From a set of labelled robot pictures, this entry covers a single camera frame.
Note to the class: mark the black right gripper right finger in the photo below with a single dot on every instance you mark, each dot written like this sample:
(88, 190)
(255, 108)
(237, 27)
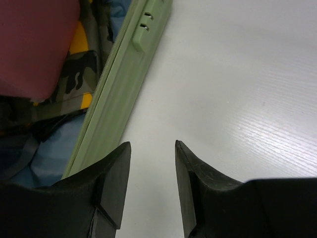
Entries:
(214, 205)

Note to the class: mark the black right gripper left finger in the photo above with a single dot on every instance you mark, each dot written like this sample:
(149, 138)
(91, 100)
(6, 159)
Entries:
(88, 204)

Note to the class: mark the green hard-shell suitcase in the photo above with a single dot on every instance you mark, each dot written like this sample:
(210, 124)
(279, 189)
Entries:
(34, 160)

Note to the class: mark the camouflage clothing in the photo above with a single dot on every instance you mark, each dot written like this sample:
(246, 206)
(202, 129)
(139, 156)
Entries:
(78, 79)

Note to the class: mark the pink jewelry box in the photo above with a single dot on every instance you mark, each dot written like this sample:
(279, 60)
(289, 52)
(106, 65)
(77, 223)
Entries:
(35, 36)

